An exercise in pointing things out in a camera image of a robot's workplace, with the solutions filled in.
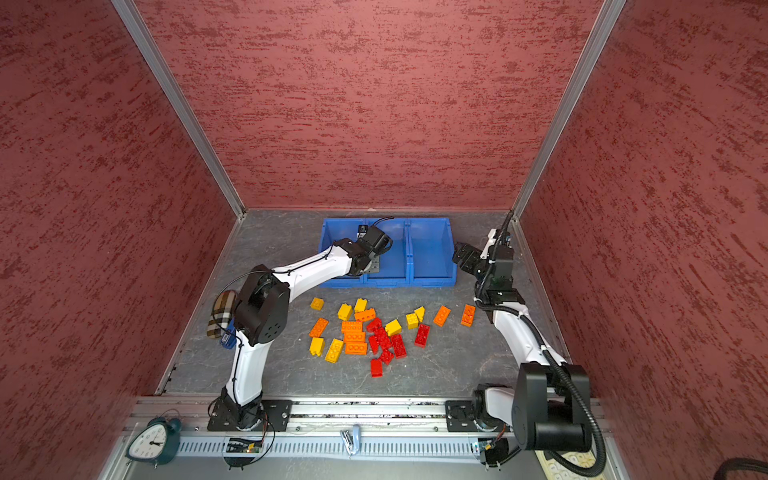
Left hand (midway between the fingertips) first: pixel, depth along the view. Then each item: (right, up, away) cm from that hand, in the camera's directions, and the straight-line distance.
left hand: (365, 265), depth 96 cm
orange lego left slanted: (-14, -19, -7) cm, 24 cm away
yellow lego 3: (-1, -12, -4) cm, 13 cm away
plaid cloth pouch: (-43, -14, -7) cm, 46 cm away
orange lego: (+33, -15, -4) cm, 37 cm away
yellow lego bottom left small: (-13, -22, -12) cm, 28 cm away
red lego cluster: (+8, -23, -11) cm, 27 cm away
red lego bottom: (+5, -27, -15) cm, 31 cm away
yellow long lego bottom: (-8, -24, -11) cm, 27 cm away
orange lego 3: (+1, -15, -6) cm, 16 cm away
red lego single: (+18, -20, -9) cm, 29 cm away
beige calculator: (+47, -44, -30) cm, 71 cm away
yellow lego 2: (-6, -14, -6) cm, 16 cm away
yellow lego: (+9, -18, -8) cm, 22 cm away
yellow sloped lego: (+18, -14, -6) cm, 23 cm away
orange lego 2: (+25, -16, -4) cm, 30 cm away
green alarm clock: (-45, -38, -29) cm, 66 cm away
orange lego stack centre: (-2, -21, -9) cm, 23 cm away
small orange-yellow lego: (-15, -12, -4) cm, 19 cm away
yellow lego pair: (+15, -16, -9) cm, 24 cm away
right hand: (+30, +5, -9) cm, 32 cm away
